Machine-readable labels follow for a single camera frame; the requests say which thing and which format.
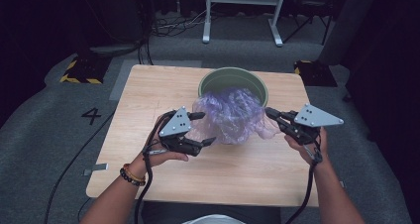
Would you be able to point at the person's right hand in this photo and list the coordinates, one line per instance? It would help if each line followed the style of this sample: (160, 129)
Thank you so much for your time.
(310, 153)

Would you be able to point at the person's white shirt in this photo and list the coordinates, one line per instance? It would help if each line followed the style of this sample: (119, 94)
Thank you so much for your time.
(214, 220)

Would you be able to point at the dark equipment stand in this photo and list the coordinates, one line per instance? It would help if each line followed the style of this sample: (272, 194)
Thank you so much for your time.
(114, 35)

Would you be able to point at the person's dark pants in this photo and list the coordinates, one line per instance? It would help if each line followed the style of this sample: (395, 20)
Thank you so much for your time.
(171, 214)

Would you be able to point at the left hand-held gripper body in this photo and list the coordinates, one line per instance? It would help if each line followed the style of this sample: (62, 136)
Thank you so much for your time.
(176, 125)

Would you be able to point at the person's left hand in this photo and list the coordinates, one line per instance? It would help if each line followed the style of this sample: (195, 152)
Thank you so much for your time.
(158, 158)

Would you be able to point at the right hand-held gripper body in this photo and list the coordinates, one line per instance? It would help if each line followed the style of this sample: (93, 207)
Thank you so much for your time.
(313, 118)

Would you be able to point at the black tripod stand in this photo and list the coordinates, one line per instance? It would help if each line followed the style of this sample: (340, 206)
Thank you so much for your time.
(308, 19)

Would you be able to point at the green plastic bin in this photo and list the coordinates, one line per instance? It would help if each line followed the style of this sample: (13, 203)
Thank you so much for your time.
(231, 78)

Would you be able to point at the purple plastic bag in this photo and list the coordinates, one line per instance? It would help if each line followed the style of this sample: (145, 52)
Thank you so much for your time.
(231, 118)

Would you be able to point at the black yellow striped base plate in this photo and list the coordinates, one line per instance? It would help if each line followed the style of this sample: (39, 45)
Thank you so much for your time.
(315, 73)
(85, 70)

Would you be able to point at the grey pillar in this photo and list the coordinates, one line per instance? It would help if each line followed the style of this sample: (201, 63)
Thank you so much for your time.
(348, 25)

